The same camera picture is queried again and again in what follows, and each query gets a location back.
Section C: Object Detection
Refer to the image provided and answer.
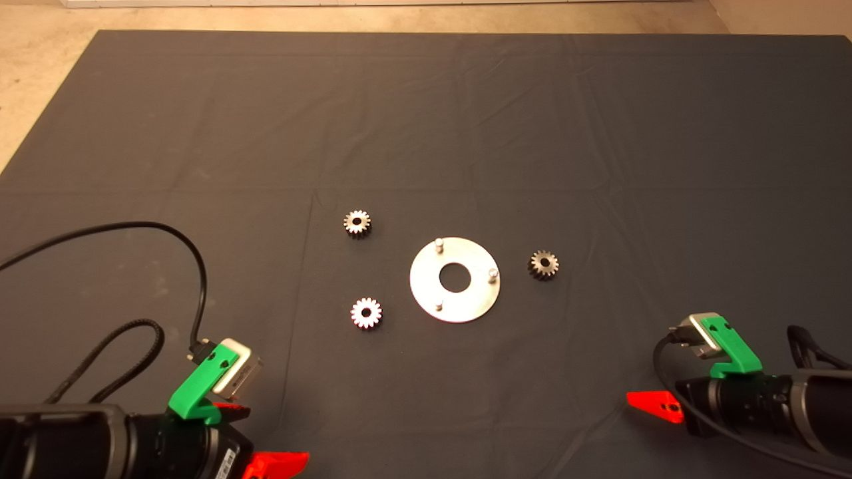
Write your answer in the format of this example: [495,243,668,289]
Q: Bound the braided black cable loop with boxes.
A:
[43,318,165,406]
[787,325,852,372]

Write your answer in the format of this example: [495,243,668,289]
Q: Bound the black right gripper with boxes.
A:
[626,374,797,440]

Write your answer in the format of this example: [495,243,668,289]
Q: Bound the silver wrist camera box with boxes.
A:
[212,338,264,395]
[686,312,728,361]

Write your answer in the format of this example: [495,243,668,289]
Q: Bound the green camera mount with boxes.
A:
[168,346,240,426]
[701,315,763,380]

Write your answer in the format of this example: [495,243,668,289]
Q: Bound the dark grey table cloth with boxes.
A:
[0,29,852,479]

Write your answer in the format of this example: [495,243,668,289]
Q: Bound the small steel planetary gear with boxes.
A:
[528,250,560,281]
[351,297,383,330]
[343,210,372,240]

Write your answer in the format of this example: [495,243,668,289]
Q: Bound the round metal carrier plate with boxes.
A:
[409,237,501,324]

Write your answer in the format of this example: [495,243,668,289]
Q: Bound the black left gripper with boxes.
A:
[136,402,311,479]

